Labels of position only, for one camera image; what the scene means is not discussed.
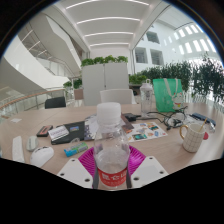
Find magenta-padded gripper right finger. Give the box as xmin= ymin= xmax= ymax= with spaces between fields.
xmin=125 ymin=145 xmax=169 ymax=189

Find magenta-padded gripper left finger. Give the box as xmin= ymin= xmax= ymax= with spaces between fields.
xmin=57 ymin=146 xmax=100 ymax=190

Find clear red-label water bottle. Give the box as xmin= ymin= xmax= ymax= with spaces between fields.
xmin=92 ymin=101 xmax=131 ymax=191

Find blue and green tube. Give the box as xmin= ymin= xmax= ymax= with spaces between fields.
xmin=63 ymin=141 xmax=90 ymax=158

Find white computer mouse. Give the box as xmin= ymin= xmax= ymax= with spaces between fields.
xmin=29 ymin=145 xmax=55 ymax=169

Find colourful sticker sheet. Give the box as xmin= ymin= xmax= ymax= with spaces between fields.
xmin=126 ymin=121 xmax=169 ymax=144

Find black notebook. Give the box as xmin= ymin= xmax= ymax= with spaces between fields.
xmin=49 ymin=120 xmax=88 ymax=146

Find white printed card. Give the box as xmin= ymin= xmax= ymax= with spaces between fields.
xmin=47 ymin=124 xmax=70 ymax=142

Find black and red case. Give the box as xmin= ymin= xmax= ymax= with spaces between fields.
xmin=35 ymin=124 xmax=55 ymax=138

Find small grey-white mouse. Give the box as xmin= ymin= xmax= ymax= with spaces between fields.
xmin=25 ymin=135 xmax=40 ymax=153

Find white grid-pattern mug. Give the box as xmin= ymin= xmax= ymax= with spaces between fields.
xmin=179 ymin=121 xmax=207 ymax=154

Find black charger block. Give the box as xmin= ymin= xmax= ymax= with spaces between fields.
xmin=122 ymin=112 xmax=142 ymax=122

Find long white remote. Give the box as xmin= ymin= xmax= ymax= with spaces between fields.
xmin=11 ymin=135 xmax=26 ymax=164

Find clear plastic tumbler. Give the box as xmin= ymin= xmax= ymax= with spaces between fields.
xmin=139 ymin=78 xmax=155 ymax=117

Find black chair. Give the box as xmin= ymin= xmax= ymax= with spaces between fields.
xmin=44 ymin=96 xmax=67 ymax=110

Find dark blue keyboard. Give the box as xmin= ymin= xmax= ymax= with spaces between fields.
xmin=191 ymin=112 xmax=217 ymax=127

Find green tote bag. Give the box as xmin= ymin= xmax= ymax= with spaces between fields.
xmin=152 ymin=77 xmax=185 ymax=114

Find potted green plant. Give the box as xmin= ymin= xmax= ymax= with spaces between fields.
xmin=62 ymin=77 xmax=84 ymax=101

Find white cabinet with plants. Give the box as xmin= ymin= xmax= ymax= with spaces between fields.
xmin=80 ymin=55 xmax=131 ymax=106

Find green hedge row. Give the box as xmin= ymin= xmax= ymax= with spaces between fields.
xmin=128 ymin=54 xmax=224 ymax=103

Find ceiling light strips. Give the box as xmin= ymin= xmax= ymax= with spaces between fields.
xmin=64 ymin=0 xmax=151 ymax=48

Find black cable bundle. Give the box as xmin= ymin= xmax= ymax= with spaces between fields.
xmin=145 ymin=105 xmax=192 ymax=132

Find glass balustrade with wooden rail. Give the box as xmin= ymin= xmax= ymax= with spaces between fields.
xmin=0 ymin=86 xmax=68 ymax=117

